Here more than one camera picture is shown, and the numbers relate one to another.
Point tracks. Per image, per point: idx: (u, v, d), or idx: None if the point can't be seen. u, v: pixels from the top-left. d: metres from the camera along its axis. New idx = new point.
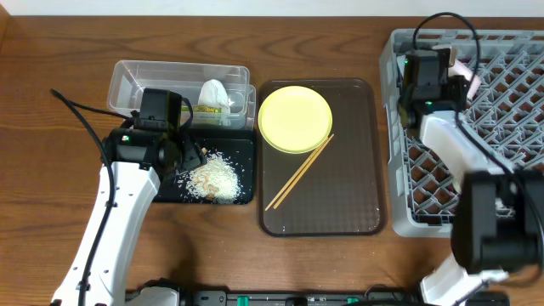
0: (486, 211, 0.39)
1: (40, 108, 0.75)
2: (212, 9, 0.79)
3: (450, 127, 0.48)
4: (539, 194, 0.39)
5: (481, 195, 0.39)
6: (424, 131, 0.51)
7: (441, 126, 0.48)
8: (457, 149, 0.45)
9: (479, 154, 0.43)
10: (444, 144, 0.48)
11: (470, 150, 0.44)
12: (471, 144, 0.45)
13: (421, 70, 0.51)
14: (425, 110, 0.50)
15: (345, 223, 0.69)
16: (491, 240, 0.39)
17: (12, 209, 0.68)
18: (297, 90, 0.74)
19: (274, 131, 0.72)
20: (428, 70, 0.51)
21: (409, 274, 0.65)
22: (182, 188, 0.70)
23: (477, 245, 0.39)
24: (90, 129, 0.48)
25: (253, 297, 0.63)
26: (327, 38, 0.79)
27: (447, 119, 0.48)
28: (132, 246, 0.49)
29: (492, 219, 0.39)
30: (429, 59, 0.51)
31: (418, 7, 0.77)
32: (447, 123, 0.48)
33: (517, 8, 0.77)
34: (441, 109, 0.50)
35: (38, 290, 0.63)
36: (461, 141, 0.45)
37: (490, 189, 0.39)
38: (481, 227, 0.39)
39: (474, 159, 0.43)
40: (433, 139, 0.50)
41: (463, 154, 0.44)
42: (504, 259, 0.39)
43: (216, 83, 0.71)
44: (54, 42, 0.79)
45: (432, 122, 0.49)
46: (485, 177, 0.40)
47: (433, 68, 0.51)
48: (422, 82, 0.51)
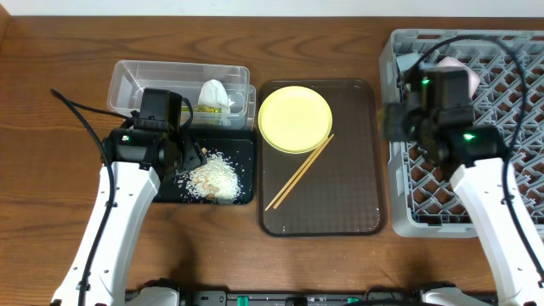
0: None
1: (40, 108, 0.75)
2: (212, 9, 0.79)
3: (496, 201, 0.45)
4: None
5: None
6: (457, 179, 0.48)
7: (485, 196, 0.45)
8: (501, 242, 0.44)
9: (527, 266, 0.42)
10: (484, 219, 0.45)
11: (516, 255, 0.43)
12: (518, 242, 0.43)
13: (445, 91, 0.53)
14: (461, 143, 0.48)
15: (345, 223, 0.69)
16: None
17: (11, 209, 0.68)
18: (297, 90, 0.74)
19: (274, 130, 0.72)
20: (456, 96, 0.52)
21: (409, 274, 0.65)
22: (182, 188, 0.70)
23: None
24: (90, 128, 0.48)
25: (253, 297, 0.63)
26: (326, 38, 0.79)
27: (496, 190, 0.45)
28: (132, 246, 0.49)
29: None
30: (454, 82, 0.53)
31: (417, 7, 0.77)
32: (495, 197, 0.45)
33: (516, 8, 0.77)
34: (483, 146, 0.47)
35: (38, 290, 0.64)
36: (507, 231, 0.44)
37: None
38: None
39: (522, 270, 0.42)
40: (471, 206, 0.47)
41: (512, 255, 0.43)
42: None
43: (216, 84, 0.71)
44: (54, 42, 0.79)
45: (469, 167, 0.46)
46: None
47: (460, 93, 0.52)
48: (450, 105, 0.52)
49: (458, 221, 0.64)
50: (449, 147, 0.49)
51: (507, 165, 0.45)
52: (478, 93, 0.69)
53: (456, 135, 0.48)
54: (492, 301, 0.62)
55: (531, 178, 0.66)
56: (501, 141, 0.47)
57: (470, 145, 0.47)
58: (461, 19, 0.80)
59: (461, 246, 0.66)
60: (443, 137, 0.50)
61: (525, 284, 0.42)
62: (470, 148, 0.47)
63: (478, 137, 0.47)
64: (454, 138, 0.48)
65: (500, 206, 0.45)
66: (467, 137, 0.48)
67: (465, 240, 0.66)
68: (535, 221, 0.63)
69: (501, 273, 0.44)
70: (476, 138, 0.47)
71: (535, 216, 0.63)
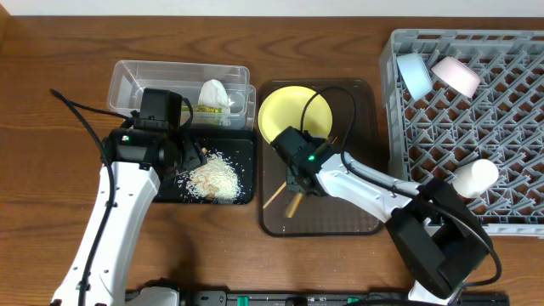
0: (422, 245, 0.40)
1: (40, 107, 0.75)
2: (212, 9, 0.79)
3: (342, 174, 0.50)
4: (448, 199, 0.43)
5: (408, 235, 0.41)
6: (325, 187, 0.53)
7: (337, 177, 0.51)
8: (359, 194, 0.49)
9: (382, 192, 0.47)
10: (348, 194, 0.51)
11: (374, 193, 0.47)
12: (367, 185, 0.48)
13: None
14: (308, 165, 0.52)
15: (345, 223, 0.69)
16: (445, 265, 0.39)
17: (12, 209, 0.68)
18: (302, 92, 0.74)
19: (274, 129, 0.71)
20: (293, 138, 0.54)
21: (409, 274, 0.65)
22: (182, 188, 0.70)
23: (438, 276, 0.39)
24: (90, 129, 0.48)
25: (253, 297, 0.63)
26: (326, 38, 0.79)
27: (340, 168, 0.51)
28: (132, 246, 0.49)
29: (430, 246, 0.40)
30: (289, 131, 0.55)
31: (417, 6, 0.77)
32: (340, 172, 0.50)
33: (517, 8, 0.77)
34: (322, 157, 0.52)
35: (38, 290, 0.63)
36: (356, 186, 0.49)
37: (408, 223, 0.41)
38: (431, 262, 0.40)
39: (380, 197, 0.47)
40: (339, 192, 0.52)
41: (371, 194, 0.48)
42: (467, 269, 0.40)
43: (216, 84, 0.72)
44: (54, 42, 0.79)
45: (321, 173, 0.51)
46: (401, 217, 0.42)
47: (297, 135, 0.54)
48: (293, 149, 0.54)
49: None
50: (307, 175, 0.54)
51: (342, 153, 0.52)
52: (478, 93, 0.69)
53: (303, 163, 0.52)
54: (492, 301, 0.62)
55: (531, 178, 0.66)
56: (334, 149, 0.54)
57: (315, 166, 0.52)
58: (461, 19, 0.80)
59: None
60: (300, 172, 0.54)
61: (388, 204, 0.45)
62: (318, 164, 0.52)
63: (317, 153, 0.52)
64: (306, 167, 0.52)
65: (347, 176, 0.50)
66: (311, 158, 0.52)
67: None
68: (535, 221, 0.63)
69: (375, 210, 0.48)
70: (316, 154, 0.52)
71: (535, 216, 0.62)
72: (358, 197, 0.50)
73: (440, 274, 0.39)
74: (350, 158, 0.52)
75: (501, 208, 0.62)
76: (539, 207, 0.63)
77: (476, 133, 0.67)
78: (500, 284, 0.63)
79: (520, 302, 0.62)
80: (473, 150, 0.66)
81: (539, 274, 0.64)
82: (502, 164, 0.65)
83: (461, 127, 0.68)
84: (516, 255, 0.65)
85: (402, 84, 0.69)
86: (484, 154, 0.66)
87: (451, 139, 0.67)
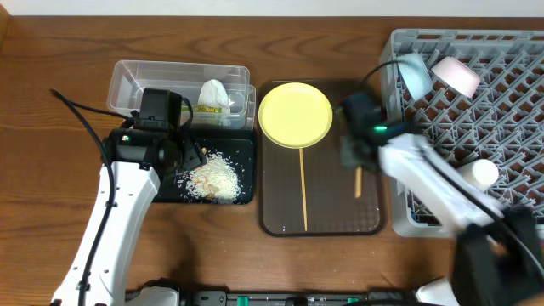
0: (488, 268, 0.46)
1: (40, 108, 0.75)
2: (212, 9, 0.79)
3: (413, 159, 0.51)
4: (527, 234, 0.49)
5: (475, 252, 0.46)
6: (388, 164, 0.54)
7: (409, 160, 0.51)
8: (429, 183, 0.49)
9: (455, 194, 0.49)
10: (410, 178, 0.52)
11: (445, 191, 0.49)
12: (444, 182, 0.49)
13: (354, 110, 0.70)
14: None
15: (345, 223, 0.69)
16: (497, 288, 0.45)
17: (11, 209, 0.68)
18: (305, 89, 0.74)
19: (273, 127, 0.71)
20: (365, 105, 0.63)
21: (409, 274, 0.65)
22: (182, 188, 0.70)
23: (484, 296, 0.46)
24: (90, 130, 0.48)
25: (253, 297, 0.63)
26: (327, 38, 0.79)
27: (413, 153, 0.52)
28: (132, 246, 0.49)
29: (490, 269, 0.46)
30: (362, 97, 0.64)
31: (418, 6, 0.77)
32: (412, 157, 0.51)
33: (517, 8, 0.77)
34: (393, 133, 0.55)
35: (38, 290, 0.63)
36: (424, 175, 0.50)
37: (485, 245, 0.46)
38: (487, 286, 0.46)
39: (456, 204, 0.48)
40: (403, 175, 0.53)
41: (442, 193, 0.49)
42: (514, 298, 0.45)
43: (216, 84, 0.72)
44: (53, 42, 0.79)
45: (391, 150, 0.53)
46: (470, 230, 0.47)
47: (370, 104, 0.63)
48: (365, 114, 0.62)
49: None
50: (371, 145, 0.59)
51: (416, 138, 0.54)
52: (478, 93, 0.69)
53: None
54: None
55: (531, 178, 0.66)
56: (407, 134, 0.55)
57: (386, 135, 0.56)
58: (462, 19, 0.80)
59: None
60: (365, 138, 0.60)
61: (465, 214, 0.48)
62: (388, 141, 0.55)
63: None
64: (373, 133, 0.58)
65: (421, 163, 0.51)
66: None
67: None
68: (535, 221, 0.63)
69: (438, 208, 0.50)
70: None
71: (535, 216, 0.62)
72: (419, 186, 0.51)
73: (489, 296, 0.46)
74: (424, 144, 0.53)
75: None
76: (540, 207, 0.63)
77: (476, 133, 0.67)
78: None
79: None
80: (473, 150, 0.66)
81: None
82: (502, 164, 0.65)
83: (461, 127, 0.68)
84: None
85: (402, 84, 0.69)
86: (484, 154, 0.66)
87: (451, 139, 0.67)
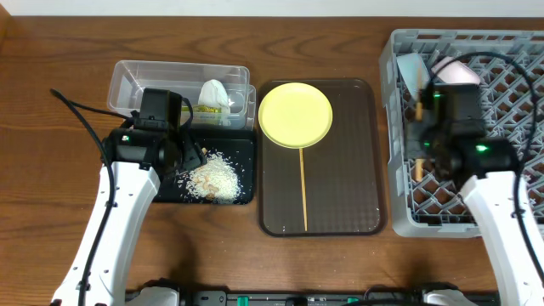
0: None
1: (40, 108, 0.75)
2: (212, 9, 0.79)
3: (502, 212, 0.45)
4: None
5: None
6: (469, 191, 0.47)
7: (496, 209, 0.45)
8: (507, 244, 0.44)
9: (534, 276, 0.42)
10: (490, 226, 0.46)
11: (525, 266, 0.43)
12: (527, 256, 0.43)
13: (457, 102, 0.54)
14: (474, 154, 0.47)
15: (345, 223, 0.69)
16: None
17: (12, 209, 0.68)
18: (305, 89, 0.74)
19: (273, 127, 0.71)
20: (467, 106, 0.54)
21: (409, 274, 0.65)
22: (182, 188, 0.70)
23: None
24: (89, 129, 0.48)
25: (253, 297, 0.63)
26: (326, 38, 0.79)
27: (507, 203, 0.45)
28: (132, 246, 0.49)
29: None
30: (471, 96, 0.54)
31: (418, 7, 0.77)
32: (506, 209, 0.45)
33: (517, 8, 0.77)
34: (493, 158, 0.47)
35: (38, 290, 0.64)
36: (508, 234, 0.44)
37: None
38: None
39: (529, 286, 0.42)
40: (483, 220, 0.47)
41: (521, 266, 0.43)
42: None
43: (216, 84, 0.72)
44: (53, 42, 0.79)
45: (480, 182, 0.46)
46: None
47: (473, 105, 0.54)
48: (461, 116, 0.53)
49: (458, 221, 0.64)
50: (461, 157, 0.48)
51: (518, 179, 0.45)
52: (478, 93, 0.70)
53: (468, 145, 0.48)
54: (492, 300, 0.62)
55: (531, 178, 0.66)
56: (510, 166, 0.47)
57: (480, 156, 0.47)
58: (461, 19, 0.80)
59: (461, 246, 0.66)
60: (456, 148, 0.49)
61: (529, 299, 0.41)
62: (483, 159, 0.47)
63: (491, 148, 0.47)
64: (467, 147, 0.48)
65: (511, 221, 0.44)
66: (481, 149, 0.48)
67: (466, 239, 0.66)
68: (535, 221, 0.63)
69: (507, 277, 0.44)
70: (490, 149, 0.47)
71: (535, 216, 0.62)
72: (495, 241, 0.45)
73: None
74: (525, 201, 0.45)
75: None
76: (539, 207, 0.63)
77: None
78: None
79: None
80: None
81: None
82: None
83: None
84: None
85: (402, 84, 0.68)
86: None
87: None
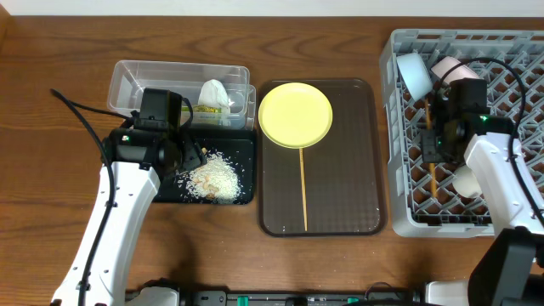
0: (514, 272, 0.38)
1: (40, 108, 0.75)
2: (212, 9, 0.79)
3: (498, 155, 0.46)
4: None
5: (514, 256, 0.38)
6: (470, 150, 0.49)
7: (491, 152, 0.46)
8: (500, 178, 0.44)
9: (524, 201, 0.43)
10: (485, 167, 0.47)
11: (517, 194, 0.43)
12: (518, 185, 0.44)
13: (468, 89, 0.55)
14: (477, 120, 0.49)
15: (345, 223, 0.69)
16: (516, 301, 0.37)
17: (12, 209, 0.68)
18: (305, 88, 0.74)
19: (273, 127, 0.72)
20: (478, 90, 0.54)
21: (409, 274, 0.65)
22: (182, 188, 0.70)
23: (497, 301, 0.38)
24: (90, 129, 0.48)
25: (253, 297, 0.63)
26: (326, 38, 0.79)
27: (502, 150, 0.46)
28: (132, 245, 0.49)
29: (517, 282, 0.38)
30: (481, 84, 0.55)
31: (418, 6, 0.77)
32: (501, 154, 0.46)
33: (516, 8, 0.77)
34: (495, 125, 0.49)
35: (39, 290, 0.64)
36: (502, 170, 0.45)
37: (526, 249, 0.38)
38: (504, 288, 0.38)
39: (518, 206, 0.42)
40: (479, 166, 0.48)
41: (512, 194, 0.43)
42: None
43: (216, 84, 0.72)
44: (53, 42, 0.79)
45: (482, 138, 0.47)
46: (520, 233, 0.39)
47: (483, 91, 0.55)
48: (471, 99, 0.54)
49: (458, 221, 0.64)
50: (463, 126, 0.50)
51: (514, 138, 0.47)
52: None
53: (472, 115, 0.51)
54: None
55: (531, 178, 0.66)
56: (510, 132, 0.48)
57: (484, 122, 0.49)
58: (462, 19, 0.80)
59: (461, 246, 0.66)
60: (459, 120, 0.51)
61: (521, 220, 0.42)
62: (485, 127, 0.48)
63: (491, 118, 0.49)
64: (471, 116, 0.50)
65: (504, 161, 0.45)
66: (482, 118, 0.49)
67: (466, 240, 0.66)
68: None
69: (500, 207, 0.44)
70: (490, 117, 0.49)
71: None
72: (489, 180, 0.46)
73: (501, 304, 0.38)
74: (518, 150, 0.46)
75: None
76: None
77: None
78: None
79: None
80: None
81: None
82: None
83: None
84: None
85: (402, 84, 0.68)
86: None
87: None
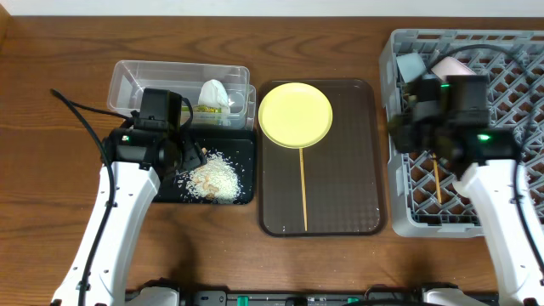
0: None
1: (40, 108, 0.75)
2: (212, 9, 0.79)
3: (503, 199, 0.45)
4: None
5: None
6: (469, 178, 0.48)
7: (495, 195, 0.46)
8: (505, 229, 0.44)
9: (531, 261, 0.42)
10: (489, 213, 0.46)
11: (523, 250, 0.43)
12: (523, 238, 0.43)
13: (465, 93, 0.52)
14: (475, 144, 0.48)
15: (345, 223, 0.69)
16: None
17: (12, 209, 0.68)
18: (305, 88, 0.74)
19: (273, 127, 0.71)
20: (474, 94, 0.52)
21: (409, 274, 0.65)
22: (182, 188, 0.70)
23: None
24: (90, 128, 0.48)
25: (253, 297, 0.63)
26: (327, 38, 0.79)
27: (507, 190, 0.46)
28: (132, 246, 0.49)
29: None
30: (478, 84, 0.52)
31: (418, 7, 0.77)
32: (505, 196, 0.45)
33: (517, 8, 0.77)
34: (495, 148, 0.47)
35: (38, 290, 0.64)
36: (507, 220, 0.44)
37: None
38: None
39: (524, 268, 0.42)
40: (481, 206, 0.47)
41: (517, 249, 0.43)
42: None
43: (216, 84, 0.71)
44: (53, 42, 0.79)
45: (480, 168, 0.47)
46: None
47: (478, 93, 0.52)
48: (467, 106, 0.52)
49: (458, 221, 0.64)
50: (463, 146, 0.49)
51: (516, 166, 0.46)
52: None
53: (470, 134, 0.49)
54: (492, 301, 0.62)
55: (531, 178, 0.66)
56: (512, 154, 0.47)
57: (483, 146, 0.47)
58: (462, 19, 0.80)
59: (461, 246, 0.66)
60: (457, 137, 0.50)
61: (526, 281, 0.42)
62: (487, 148, 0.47)
63: (494, 137, 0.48)
64: (470, 137, 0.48)
65: (509, 206, 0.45)
66: (483, 138, 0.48)
67: (466, 240, 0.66)
68: None
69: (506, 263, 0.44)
70: (492, 138, 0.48)
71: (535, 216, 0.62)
72: (492, 230, 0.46)
73: None
74: (524, 188, 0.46)
75: None
76: (539, 207, 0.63)
77: None
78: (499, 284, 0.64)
79: None
80: None
81: None
82: None
83: None
84: None
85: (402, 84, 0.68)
86: None
87: None
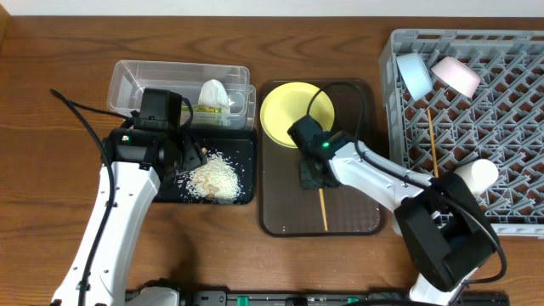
0: (429, 235, 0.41)
1: (40, 108, 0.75)
2: (212, 9, 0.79)
3: (354, 161, 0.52)
4: (466, 195, 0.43)
5: (416, 225, 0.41)
6: (337, 174, 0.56)
7: (349, 166, 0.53)
8: (370, 178, 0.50)
9: (393, 180, 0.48)
10: (359, 178, 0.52)
11: (383, 178, 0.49)
12: (376, 172, 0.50)
13: (302, 131, 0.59)
14: (322, 151, 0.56)
15: (345, 223, 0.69)
16: (450, 257, 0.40)
17: (12, 209, 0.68)
18: (311, 90, 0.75)
19: (276, 127, 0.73)
20: (309, 127, 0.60)
21: (409, 274, 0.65)
22: (182, 188, 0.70)
23: (441, 267, 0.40)
24: (90, 129, 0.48)
25: (253, 297, 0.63)
26: (327, 38, 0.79)
27: (354, 157, 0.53)
28: (132, 245, 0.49)
29: (437, 239, 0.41)
30: (306, 119, 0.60)
31: (418, 7, 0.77)
32: (353, 160, 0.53)
33: (516, 8, 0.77)
34: (337, 145, 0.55)
35: (38, 290, 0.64)
36: (367, 173, 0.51)
37: (425, 213, 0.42)
38: (433, 252, 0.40)
39: (390, 185, 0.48)
40: (353, 179, 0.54)
41: (382, 181, 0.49)
42: (471, 266, 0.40)
43: (216, 84, 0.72)
44: (53, 42, 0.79)
45: (334, 160, 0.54)
46: (408, 206, 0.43)
47: (314, 125, 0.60)
48: (308, 136, 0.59)
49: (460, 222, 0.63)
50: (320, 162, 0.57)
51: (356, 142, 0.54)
52: (478, 93, 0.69)
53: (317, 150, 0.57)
54: (493, 301, 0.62)
55: (531, 178, 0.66)
56: (348, 139, 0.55)
57: (328, 150, 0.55)
58: (462, 19, 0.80)
59: None
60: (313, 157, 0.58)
61: (399, 195, 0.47)
62: (331, 151, 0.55)
63: (331, 140, 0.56)
64: (318, 150, 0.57)
65: (359, 164, 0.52)
66: (325, 145, 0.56)
67: None
68: (535, 221, 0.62)
69: (385, 198, 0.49)
70: (331, 142, 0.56)
71: (535, 216, 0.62)
72: (368, 185, 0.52)
73: (444, 265, 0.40)
74: (365, 147, 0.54)
75: (501, 208, 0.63)
76: (540, 207, 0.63)
77: (476, 133, 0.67)
78: (500, 284, 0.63)
79: (518, 303, 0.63)
80: (473, 150, 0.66)
81: (538, 275, 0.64)
82: (503, 164, 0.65)
83: (461, 127, 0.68)
84: (516, 256, 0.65)
85: (402, 84, 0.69)
86: (484, 154, 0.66)
87: (451, 139, 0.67)
